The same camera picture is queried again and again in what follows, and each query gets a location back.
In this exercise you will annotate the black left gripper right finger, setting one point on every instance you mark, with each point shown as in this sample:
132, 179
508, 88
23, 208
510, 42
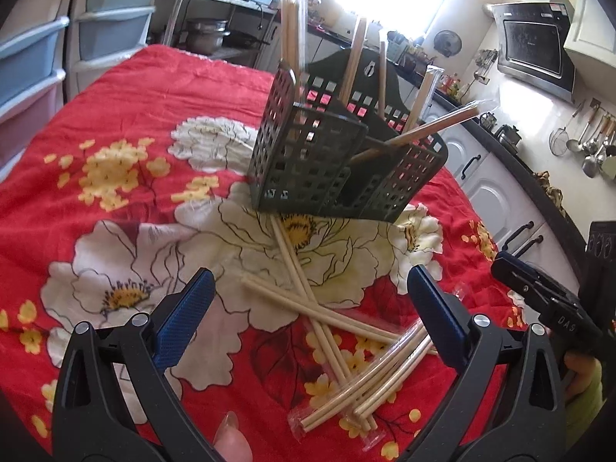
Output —
528, 421

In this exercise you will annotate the white upper cabinet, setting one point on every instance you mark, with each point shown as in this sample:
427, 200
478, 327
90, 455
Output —
590, 44

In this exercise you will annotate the black range hood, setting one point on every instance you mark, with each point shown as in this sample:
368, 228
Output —
531, 37

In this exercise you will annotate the black perforated utensil caddy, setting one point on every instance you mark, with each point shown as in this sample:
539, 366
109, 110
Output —
319, 156

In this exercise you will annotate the person's left hand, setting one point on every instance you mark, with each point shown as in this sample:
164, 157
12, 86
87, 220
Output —
230, 442

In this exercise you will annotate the hanging metal ladle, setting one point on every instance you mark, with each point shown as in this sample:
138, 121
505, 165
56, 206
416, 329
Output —
590, 164

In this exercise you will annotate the bare chopsticks on cloth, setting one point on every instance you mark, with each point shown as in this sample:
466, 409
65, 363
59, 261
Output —
321, 330

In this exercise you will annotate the hanging metal strainer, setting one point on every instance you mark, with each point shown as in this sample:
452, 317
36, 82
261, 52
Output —
559, 137

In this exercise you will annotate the white lower kitchen cabinets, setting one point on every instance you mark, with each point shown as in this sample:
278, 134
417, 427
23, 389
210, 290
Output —
503, 190

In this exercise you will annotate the right pastel drawer tower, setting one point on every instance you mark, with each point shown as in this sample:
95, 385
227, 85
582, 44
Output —
101, 35

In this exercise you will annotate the wrapped chopsticks in caddy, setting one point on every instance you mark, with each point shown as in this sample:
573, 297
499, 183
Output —
346, 87
425, 92
382, 73
294, 15

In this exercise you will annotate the wooden chopsticks pair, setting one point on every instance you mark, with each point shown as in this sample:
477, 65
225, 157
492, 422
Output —
461, 115

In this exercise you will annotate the small wall fan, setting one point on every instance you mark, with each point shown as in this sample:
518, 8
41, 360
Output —
447, 42

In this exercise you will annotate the stainless steel pot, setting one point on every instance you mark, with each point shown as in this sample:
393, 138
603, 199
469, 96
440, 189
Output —
205, 36

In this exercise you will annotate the person's right hand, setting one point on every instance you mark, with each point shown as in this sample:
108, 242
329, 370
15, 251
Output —
586, 375

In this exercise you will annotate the wrapped chopsticks on cloth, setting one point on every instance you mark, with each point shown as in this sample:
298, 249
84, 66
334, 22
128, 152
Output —
371, 384

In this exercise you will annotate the left pastel drawer tower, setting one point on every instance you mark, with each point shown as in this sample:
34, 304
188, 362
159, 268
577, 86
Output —
32, 71

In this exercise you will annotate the pastel drawer tower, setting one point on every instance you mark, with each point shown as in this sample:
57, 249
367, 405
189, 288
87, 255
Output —
101, 35
32, 71

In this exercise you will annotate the red floral tablecloth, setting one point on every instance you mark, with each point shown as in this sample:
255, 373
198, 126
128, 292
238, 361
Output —
138, 182

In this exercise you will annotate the metal storage rack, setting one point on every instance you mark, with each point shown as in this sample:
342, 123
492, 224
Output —
249, 25

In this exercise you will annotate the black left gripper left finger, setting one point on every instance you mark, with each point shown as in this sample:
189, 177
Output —
91, 420

